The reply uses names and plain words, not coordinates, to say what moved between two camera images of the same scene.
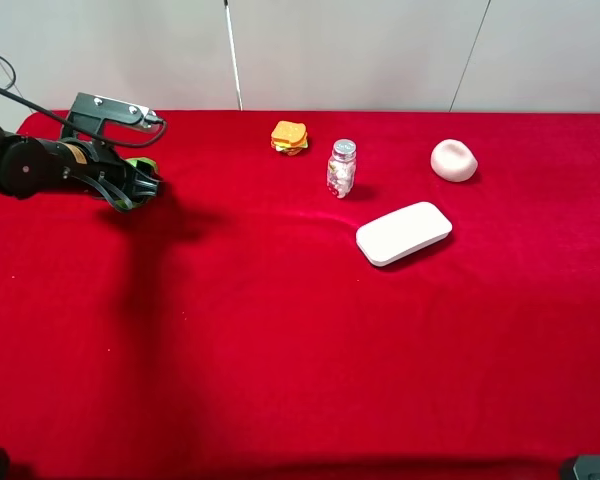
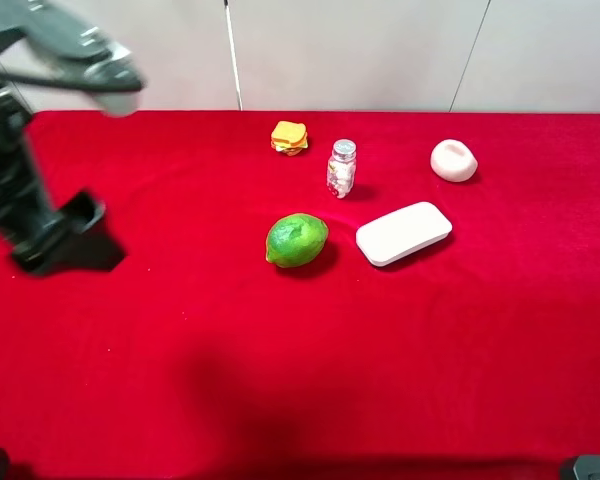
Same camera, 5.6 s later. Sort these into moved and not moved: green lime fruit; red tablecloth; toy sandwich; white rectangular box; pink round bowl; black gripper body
Moved: black gripper body; green lime fruit
Not moved: white rectangular box; toy sandwich; red tablecloth; pink round bowl
